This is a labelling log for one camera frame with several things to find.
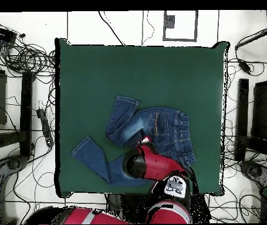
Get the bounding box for dark grey square plate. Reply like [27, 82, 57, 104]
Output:
[163, 14, 175, 29]

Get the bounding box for black stand bar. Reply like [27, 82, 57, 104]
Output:
[19, 70, 35, 157]
[235, 78, 249, 162]

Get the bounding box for tangled black cable bundle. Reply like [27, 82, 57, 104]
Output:
[209, 193, 262, 223]
[0, 35, 56, 78]

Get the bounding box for black power strip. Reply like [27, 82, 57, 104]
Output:
[36, 108, 55, 148]

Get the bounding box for black power adapter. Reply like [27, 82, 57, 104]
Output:
[237, 58, 252, 74]

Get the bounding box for black electronics box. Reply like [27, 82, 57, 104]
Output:
[0, 24, 18, 44]

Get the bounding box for black rod with cable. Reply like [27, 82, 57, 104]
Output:
[234, 26, 267, 51]

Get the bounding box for long black cable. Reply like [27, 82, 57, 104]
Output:
[97, 11, 126, 46]

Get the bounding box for blue denim jeans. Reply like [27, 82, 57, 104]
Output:
[70, 94, 197, 187]

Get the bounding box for grey square floor frame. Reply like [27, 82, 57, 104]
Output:
[163, 10, 199, 42]

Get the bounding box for dark green table cloth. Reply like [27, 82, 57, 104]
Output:
[54, 37, 230, 197]

